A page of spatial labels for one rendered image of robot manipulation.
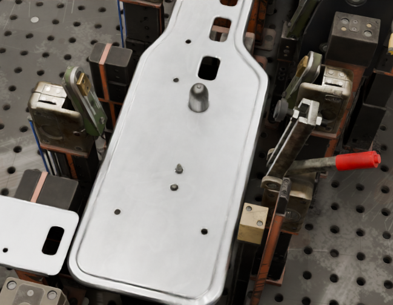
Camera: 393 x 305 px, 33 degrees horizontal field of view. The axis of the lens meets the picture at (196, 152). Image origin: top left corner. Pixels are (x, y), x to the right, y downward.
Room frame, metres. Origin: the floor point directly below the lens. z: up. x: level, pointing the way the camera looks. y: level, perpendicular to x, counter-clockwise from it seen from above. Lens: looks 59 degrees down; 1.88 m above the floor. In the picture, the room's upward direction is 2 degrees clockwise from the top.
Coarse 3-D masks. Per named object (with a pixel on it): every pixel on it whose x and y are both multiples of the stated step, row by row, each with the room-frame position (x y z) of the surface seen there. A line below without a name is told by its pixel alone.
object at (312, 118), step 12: (276, 108) 0.47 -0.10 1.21; (288, 108) 0.47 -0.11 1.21; (300, 108) 0.48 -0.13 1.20; (312, 108) 0.47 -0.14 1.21; (276, 120) 0.46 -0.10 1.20; (300, 120) 0.45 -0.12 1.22; (312, 120) 0.45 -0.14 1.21; (324, 120) 0.46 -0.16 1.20; (288, 132) 0.48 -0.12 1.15; (300, 132) 0.45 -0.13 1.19; (288, 144) 0.45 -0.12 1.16; (300, 144) 0.45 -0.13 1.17; (276, 156) 0.48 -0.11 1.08; (288, 156) 0.45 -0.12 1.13; (276, 168) 0.45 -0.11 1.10; (288, 168) 0.45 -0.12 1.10
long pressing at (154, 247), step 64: (192, 0) 0.85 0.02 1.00; (192, 64) 0.70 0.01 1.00; (256, 64) 0.70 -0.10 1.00; (128, 128) 0.57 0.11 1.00; (192, 128) 0.57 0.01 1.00; (256, 128) 0.58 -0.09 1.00; (128, 192) 0.46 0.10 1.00; (192, 192) 0.46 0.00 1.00; (128, 256) 0.36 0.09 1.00; (192, 256) 0.36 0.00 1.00
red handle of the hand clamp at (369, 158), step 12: (336, 156) 0.46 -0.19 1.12; (348, 156) 0.45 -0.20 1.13; (360, 156) 0.45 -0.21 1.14; (372, 156) 0.44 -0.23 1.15; (300, 168) 0.46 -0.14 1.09; (312, 168) 0.45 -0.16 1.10; (324, 168) 0.45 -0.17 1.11; (336, 168) 0.45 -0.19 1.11; (348, 168) 0.44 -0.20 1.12; (360, 168) 0.44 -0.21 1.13
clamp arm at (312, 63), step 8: (312, 56) 0.64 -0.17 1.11; (320, 56) 0.64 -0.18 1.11; (304, 64) 0.63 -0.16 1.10; (312, 64) 0.63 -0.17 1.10; (320, 64) 0.63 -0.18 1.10; (296, 72) 0.64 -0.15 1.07; (304, 72) 0.62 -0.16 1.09; (312, 72) 0.62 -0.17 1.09; (296, 80) 0.63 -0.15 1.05; (304, 80) 0.62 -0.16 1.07; (312, 80) 0.62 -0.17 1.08; (288, 88) 0.65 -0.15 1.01; (296, 88) 0.62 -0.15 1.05; (288, 96) 0.63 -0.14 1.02; (296, 96) 0.62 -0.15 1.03; (288, 104) 0.62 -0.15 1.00
